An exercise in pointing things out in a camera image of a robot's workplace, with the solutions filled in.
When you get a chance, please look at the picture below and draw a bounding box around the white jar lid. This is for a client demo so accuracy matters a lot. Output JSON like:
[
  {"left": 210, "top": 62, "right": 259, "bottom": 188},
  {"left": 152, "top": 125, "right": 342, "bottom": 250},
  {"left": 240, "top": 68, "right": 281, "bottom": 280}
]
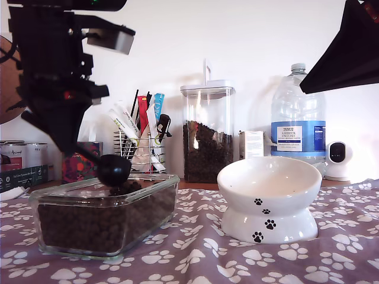
[{"left": 179, "top": 58, "right": 237, "bottom": 98}]

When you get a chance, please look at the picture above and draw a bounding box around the tall clear storage jar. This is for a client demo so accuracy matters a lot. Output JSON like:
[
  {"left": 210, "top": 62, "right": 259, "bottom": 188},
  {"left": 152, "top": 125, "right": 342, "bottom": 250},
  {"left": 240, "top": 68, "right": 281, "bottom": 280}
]
[{"left": 181, "top": 88, "right": 235, "bottom": 183}]

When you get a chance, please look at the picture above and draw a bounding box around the small white printed carton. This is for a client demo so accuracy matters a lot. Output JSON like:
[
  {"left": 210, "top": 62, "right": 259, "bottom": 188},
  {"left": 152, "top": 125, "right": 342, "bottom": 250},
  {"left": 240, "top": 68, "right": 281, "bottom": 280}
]
[{"left": 239, "top": 130, "right": 265, "bottom": 160}]

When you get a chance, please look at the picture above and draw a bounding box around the small white round camera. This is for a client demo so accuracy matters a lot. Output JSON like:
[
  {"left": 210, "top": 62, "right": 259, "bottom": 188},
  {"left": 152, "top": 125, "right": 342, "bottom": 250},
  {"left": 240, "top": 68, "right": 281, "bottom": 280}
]
[{"left": 324, "top": 141, "right": 354, "bottom": 181}]

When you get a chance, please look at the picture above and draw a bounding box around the purple paw print cloth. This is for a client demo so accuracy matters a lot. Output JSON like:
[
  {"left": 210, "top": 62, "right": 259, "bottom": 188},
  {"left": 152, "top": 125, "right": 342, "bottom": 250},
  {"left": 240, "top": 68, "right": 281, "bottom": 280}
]
[{"left": 0, "top": 179, "right": 379, "bottom": 284}]

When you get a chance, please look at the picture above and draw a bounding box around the beige pouch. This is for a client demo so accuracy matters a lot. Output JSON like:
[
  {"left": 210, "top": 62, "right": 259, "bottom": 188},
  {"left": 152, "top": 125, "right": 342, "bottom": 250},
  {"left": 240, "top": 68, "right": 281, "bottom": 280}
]
[{"left": 131, "top": 130, "right": 155, "bottom": 172}]

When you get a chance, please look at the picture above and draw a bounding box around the large clear water bottle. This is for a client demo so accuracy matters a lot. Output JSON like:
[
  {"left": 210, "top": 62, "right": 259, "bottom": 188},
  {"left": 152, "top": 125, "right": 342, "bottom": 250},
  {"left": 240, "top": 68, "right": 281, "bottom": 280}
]
[{"left": 271, "top": 62, "right": 327, "bottom": 166}]

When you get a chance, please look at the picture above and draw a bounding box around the white tin red label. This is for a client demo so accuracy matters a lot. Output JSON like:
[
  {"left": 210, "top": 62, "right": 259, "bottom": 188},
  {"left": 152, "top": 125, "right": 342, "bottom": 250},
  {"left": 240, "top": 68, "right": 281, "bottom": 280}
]
[{"left": 0, "top": 140, "right": 27, "bottom": 172}]

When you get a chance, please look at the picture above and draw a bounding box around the thin black stick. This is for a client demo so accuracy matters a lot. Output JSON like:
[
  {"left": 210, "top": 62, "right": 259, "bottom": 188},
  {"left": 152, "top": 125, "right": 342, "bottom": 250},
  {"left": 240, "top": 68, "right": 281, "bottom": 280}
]
[{"left": 130, "top": 89, "right": 140, "bottom": 119}]

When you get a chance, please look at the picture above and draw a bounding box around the brown round board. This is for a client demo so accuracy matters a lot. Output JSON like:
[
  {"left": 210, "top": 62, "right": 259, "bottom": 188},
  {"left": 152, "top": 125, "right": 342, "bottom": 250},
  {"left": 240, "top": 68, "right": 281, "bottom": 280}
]
[{"left": 0, "top": 34, "right": 32, "bottom": 125}]

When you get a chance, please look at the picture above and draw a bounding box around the dark green printed box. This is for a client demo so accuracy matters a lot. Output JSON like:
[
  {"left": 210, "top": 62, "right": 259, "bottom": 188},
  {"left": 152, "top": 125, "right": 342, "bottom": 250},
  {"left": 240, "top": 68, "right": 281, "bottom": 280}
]
[{"left": 0, "top": 164, "right": 50, "bottom": 193}]

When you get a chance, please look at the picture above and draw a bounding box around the chrome wire basket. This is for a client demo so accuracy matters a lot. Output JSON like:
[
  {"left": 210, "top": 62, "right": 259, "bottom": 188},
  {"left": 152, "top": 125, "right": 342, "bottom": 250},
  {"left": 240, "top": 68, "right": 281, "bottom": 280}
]
[{"left": 113, "top": 130, "right": 166, "bottom": 174}]

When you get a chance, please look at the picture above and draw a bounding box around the red sachet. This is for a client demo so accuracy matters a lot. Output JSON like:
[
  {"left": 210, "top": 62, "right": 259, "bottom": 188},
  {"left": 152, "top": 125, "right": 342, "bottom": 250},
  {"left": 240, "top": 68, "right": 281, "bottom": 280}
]
[{"left": 137, "top": 95, "right": 149, "bottom": 134}]

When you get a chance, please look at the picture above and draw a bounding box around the white raised cat bowl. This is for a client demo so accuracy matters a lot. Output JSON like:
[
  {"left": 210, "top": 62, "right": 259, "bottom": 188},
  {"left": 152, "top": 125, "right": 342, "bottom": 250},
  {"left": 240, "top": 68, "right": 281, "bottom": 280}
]
[{"left": 217, "top": 156, "right": 323, "bottom": 245}]

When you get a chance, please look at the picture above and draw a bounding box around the white green-print sachet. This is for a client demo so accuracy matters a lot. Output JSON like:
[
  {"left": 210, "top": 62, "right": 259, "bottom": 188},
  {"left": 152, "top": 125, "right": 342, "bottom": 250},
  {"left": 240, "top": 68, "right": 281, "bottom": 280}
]
[
  {"left": 114, "top": 100, "right": 136, "bottom": 140},
  {"left": 107, "top": 108, "right": 140, "bottom": 147}
]

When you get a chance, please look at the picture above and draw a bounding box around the rectangular glass container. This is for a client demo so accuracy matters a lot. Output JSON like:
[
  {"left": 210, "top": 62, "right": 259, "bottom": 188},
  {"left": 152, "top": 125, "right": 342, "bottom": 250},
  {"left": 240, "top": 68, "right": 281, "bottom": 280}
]
[{"left": 28, "top": 173, "right": 181, "bottom": 261}]

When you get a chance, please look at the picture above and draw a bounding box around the blue sachet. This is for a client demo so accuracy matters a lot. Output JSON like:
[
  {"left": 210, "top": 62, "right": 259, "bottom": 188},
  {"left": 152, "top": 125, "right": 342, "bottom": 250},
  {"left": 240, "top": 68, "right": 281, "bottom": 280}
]
[{"left": 153, "top": 93, "right": 165, "bottom": 119}]

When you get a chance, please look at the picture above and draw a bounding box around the dark kibble stock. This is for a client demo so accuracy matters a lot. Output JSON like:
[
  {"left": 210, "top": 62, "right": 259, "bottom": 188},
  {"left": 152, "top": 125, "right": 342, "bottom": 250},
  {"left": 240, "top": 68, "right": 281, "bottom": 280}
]
[{"left": 182, "top": 120, "right": 235, "bottom": 183}]

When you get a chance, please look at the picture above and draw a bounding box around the floral tissue box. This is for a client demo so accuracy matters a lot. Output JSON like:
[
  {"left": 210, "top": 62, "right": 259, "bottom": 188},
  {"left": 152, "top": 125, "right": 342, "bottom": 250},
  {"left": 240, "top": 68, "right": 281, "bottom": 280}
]
[{"left": 61, "top": 141, "right": 104, "bottom": 184}]

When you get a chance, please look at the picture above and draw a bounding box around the long black arm cable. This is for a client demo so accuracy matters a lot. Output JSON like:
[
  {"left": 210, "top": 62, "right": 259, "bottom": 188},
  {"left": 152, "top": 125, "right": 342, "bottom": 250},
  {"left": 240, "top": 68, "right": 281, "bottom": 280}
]
[{"left": 0, "top": 41, "right": 23, "bottom": 64}]

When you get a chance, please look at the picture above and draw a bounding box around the white tissue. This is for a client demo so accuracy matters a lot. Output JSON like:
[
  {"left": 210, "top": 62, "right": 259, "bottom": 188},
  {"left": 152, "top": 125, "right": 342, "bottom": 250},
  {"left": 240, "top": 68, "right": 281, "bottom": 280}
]
[{"left": 77, "top": 120, "right": 97, "bottom": 143}]

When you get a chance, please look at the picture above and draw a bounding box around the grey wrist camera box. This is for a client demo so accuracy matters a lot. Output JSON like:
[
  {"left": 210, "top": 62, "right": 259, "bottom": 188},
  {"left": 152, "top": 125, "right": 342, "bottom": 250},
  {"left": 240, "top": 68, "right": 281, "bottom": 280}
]
[{"left": 73, "top": 14, "right": 137, "bottom": 56}]

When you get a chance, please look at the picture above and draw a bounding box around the black measuring spoon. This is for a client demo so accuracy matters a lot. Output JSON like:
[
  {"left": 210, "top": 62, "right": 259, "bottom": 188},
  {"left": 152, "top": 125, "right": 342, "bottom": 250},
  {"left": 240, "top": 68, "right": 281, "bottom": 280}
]
[{"left": 72, "top": 149, "right": 132, "bottom": 188}]

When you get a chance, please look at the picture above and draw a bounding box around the plain white tin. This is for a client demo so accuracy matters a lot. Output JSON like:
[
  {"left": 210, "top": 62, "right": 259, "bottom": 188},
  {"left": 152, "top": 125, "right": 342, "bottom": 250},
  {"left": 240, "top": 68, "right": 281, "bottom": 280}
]
[{"left": 25, "top": 142, "right": 49, "bottom": 167}]

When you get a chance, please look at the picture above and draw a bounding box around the plain white sachet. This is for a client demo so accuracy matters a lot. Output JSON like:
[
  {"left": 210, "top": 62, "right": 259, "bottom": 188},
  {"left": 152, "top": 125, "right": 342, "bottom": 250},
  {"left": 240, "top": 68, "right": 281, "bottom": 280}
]
[{"left": 146, "top": 103, "right": 158, "bottom": 140}]

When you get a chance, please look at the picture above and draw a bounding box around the large brown kibble heap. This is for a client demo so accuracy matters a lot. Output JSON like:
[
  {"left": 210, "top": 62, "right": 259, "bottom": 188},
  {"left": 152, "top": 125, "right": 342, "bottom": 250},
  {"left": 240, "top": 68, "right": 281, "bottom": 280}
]
[{"left": 37, "top": 180, "right": 178, "bottom": 255}]

